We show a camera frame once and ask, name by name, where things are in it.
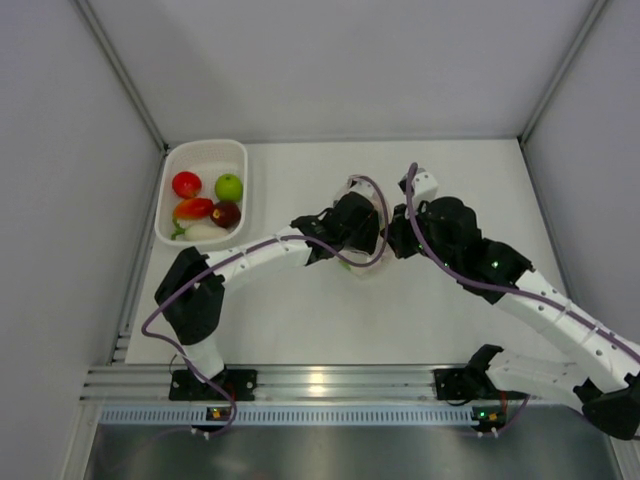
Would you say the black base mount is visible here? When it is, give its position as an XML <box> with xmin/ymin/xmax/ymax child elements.
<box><xmin>433</xmin><ymin>367</ymin><xmax>476</xmax><ymax>403</ymax></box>
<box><xmin>168</xmin><ymin>369</ymin><xmax>258</xmax><ymax>402</ymax></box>

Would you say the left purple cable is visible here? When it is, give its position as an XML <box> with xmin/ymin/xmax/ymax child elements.
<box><xmin>141</xmin><ymin>174</ymin><xmax>391</xmax><ymax>431</ymax></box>

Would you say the red fake tomato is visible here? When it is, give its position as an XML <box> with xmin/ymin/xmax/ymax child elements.
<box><xmin>171</xmin><ymin>171</ymin><xmax>202</xmax><ymax>199</ymax></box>

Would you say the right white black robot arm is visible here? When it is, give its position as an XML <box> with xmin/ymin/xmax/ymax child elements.
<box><xmin>389</xmin><ymin>197</ymin><xmax>639</xmax><ymax>440</ymax></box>

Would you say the green fake apple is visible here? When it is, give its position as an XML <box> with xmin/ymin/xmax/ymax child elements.
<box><xmin>214</xmin><ymin>173</ymin><xmax>244</xmax><ymax>203</ymax></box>

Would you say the aluminium mounting rail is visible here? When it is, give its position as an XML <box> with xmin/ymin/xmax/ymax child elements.
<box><xmin>79</xmin><ymin>362</ymin><xmax>626</xmax><ymax>404</ymax></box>

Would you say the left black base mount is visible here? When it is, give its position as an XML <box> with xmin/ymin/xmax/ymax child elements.
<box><xmin>168</xmin><ymin>369</ymin><xmax>258</xmax><ymax>402</ymax></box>

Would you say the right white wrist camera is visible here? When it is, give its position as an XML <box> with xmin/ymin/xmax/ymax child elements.
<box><xmin>398</xmin><ymin>167</ymin><xmax>439</xmax><ymax>208</ymax></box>

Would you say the clear zip top bag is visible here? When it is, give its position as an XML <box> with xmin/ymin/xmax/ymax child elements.
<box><xmin>332</xmin><ymin>175</ymin><xmax>391</xmax><ymax>278</ymax></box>

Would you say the purple fake eggplant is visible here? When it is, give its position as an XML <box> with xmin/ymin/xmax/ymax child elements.
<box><xmin>210</xmin><ymin>201</ymin><xmax>242</xmax><ymax>229</ymax></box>

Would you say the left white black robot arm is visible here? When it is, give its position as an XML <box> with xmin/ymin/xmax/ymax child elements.
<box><xmin>152</xmin><ymin>190</ymin><xmax>390</xmax><ymax>383</ymax></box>

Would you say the white fake radish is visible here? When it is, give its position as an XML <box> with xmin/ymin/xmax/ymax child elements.
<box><xmin>170</xmin><ymin>220</ymin><xmax>229</xmax><ymax>242</ymax></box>

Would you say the slotted white cable duct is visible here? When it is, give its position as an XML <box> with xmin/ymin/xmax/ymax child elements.
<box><xmin>100</xmin><ymin>405</ymin><xmax>504</xmax><ymax>427</ymax></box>

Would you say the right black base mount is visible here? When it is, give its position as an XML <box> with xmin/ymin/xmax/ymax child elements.
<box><xmin>433</xmin><ymin>367</ymin><xmax>476</xmax><ymax>403</ymax></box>

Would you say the white perforated plastic basket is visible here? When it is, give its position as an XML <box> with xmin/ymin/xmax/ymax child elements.
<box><xmin>155</xmin><ymin>140</ymin><xmax>249</xmax><ymax>250</ymax></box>

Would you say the red orange fake fruit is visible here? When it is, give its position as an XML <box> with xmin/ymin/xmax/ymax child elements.
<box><xmin>172</xmin><ymin>197</ymin><xmax>215</xmax><ymax>220</ymax></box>

